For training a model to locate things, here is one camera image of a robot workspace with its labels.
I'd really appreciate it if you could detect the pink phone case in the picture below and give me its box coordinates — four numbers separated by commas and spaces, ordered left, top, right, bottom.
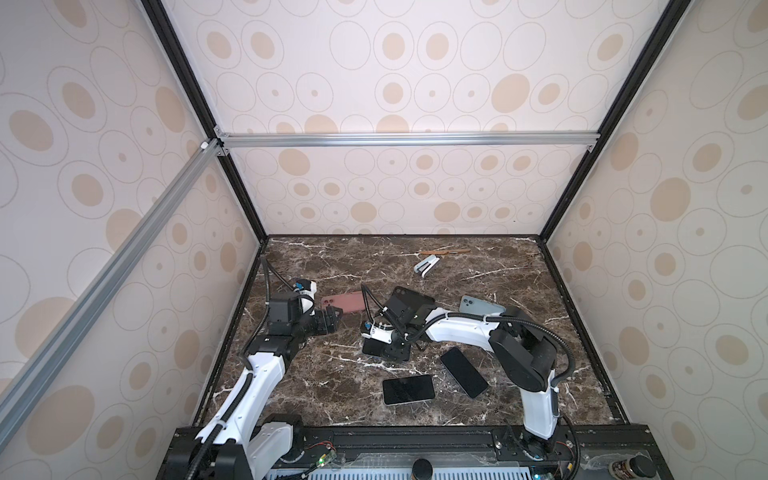
321, 291, 365, 314

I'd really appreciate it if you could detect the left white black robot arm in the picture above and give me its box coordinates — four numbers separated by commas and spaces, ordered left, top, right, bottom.
158, 259, 343, 479

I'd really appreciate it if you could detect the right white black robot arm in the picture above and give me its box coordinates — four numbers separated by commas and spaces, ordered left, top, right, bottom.
361, 287, 576, 443

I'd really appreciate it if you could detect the black phone case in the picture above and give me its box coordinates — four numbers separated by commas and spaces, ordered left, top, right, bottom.
392, 286, 435, 310

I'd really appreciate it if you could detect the light blue phone case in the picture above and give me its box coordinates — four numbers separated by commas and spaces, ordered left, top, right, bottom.
459, 295, 506, 316

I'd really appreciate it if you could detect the white stapler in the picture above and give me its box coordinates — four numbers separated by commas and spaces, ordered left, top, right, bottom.
413, 254, 440, 278

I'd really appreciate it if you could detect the black knob centre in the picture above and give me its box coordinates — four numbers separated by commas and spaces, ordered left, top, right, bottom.
410, 458, 434, 480

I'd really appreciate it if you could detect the round button right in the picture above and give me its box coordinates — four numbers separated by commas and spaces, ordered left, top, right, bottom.
608, 455, 657, 480

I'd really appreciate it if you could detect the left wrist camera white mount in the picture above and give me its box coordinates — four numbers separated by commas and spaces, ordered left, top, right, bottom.
291, 278, 317, 315

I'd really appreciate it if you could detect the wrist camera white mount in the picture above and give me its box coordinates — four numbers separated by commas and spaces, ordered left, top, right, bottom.
361, 320, 396, 344
291, 278, 317, 315

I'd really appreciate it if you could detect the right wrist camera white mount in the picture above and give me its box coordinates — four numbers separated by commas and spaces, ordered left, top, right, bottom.
361, 320, 396, 344

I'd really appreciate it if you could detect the horizontal aluminium rail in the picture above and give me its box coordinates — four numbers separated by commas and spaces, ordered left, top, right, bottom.
219, 130, 600, 150

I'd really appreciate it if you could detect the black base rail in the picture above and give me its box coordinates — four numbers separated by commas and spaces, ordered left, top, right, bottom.
264, 422, 672, 479

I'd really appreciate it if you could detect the diagonal aluminium rail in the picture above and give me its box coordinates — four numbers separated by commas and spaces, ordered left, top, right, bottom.
1, 138, 222, 448

